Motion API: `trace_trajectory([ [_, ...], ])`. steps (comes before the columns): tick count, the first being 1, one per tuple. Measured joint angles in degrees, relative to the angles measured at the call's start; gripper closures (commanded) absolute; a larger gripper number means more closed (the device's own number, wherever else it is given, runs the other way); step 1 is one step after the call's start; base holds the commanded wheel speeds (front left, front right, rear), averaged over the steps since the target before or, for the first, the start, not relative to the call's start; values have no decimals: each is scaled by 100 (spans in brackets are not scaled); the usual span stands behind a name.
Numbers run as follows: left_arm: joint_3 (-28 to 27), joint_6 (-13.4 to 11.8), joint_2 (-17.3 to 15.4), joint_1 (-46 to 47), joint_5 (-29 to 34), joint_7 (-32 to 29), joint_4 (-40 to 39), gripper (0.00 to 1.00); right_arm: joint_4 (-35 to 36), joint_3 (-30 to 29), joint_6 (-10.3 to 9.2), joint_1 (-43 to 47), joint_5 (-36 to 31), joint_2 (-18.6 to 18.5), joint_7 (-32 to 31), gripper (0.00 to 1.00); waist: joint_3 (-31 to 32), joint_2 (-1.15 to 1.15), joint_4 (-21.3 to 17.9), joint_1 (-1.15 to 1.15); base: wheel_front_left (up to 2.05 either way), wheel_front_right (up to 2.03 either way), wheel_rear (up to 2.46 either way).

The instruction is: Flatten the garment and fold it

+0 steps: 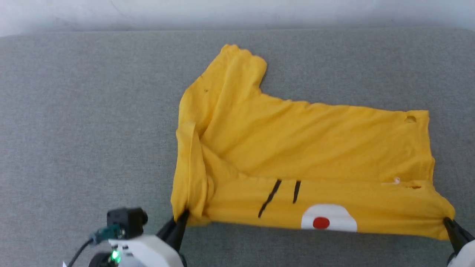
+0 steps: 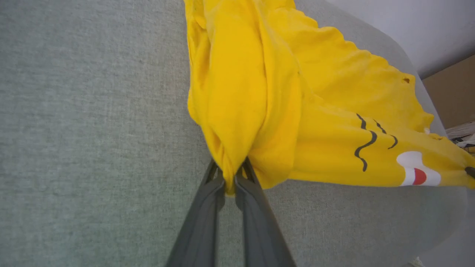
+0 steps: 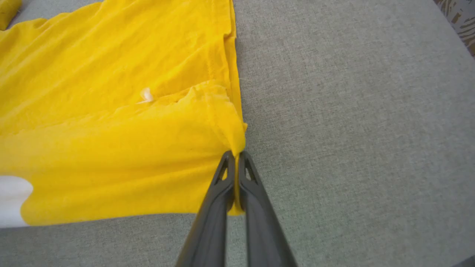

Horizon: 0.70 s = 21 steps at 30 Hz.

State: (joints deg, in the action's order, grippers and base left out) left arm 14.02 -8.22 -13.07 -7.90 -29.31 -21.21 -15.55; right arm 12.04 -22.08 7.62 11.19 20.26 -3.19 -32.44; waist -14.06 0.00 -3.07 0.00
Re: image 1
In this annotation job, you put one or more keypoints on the grey fabric sofa seat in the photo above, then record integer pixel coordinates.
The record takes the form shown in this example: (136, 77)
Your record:
(74, 129)

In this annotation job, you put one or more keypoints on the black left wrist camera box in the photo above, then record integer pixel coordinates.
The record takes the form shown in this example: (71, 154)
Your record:
(126, 220)

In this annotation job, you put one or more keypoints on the yellow t-shirt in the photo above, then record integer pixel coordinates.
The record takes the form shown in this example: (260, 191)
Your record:
(297, 148)

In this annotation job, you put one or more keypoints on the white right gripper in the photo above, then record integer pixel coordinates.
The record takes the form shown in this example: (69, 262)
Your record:
(467, 257)

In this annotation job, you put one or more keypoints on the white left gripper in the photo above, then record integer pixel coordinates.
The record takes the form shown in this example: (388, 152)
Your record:
(148, 252)

